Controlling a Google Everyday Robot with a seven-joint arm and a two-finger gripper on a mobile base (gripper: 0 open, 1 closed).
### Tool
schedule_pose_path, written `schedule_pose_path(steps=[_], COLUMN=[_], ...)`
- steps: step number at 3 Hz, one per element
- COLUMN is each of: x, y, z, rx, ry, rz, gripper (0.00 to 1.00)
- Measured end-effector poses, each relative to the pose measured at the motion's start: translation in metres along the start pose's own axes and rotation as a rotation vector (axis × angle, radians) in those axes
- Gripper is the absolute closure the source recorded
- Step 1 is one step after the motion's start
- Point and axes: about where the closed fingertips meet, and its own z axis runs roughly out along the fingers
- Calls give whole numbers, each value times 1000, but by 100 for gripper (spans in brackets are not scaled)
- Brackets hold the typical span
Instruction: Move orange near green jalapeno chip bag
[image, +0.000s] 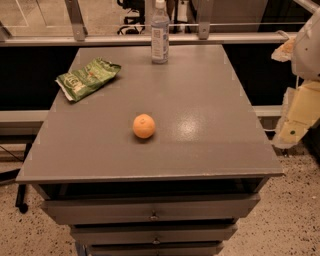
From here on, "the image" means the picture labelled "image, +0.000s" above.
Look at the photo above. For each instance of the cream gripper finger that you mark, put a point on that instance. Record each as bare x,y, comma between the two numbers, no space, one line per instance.
300,111
284,52

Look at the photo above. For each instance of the orange fruit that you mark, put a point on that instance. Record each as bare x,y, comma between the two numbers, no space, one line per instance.
144,126

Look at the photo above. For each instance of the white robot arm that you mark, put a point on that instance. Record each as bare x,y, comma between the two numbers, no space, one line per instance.
305,60

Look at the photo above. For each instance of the green jalapeno chip bag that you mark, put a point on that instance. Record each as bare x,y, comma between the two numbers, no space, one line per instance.
78,84

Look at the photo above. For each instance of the clear plastic water bottle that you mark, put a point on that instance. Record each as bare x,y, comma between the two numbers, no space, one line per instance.
160,33

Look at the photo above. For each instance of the grey drawer cabinet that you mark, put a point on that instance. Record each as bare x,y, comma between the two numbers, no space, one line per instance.
207,141

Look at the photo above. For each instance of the top grey drawer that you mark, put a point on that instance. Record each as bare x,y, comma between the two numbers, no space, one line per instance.
135,210

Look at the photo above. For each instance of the grey drawer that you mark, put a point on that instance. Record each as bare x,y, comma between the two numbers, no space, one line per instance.
170,249
135,210
154,233

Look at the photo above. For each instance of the bottom grey drawer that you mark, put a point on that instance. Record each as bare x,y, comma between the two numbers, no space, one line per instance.
170,249

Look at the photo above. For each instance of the grey metal railing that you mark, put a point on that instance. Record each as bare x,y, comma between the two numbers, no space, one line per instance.
128,22

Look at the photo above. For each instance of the middle grey drawer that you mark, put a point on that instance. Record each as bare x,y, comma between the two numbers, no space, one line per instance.
154,233

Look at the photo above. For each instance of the black chair base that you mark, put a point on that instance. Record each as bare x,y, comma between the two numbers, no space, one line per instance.
11,175

